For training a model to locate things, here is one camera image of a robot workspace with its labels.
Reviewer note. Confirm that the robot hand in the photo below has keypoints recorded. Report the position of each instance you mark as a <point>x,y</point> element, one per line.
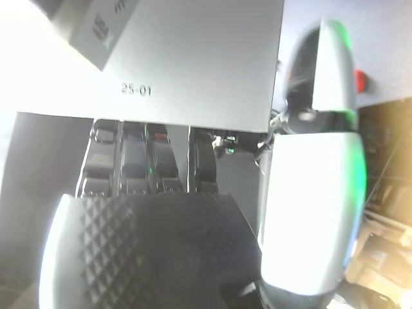
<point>161,244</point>

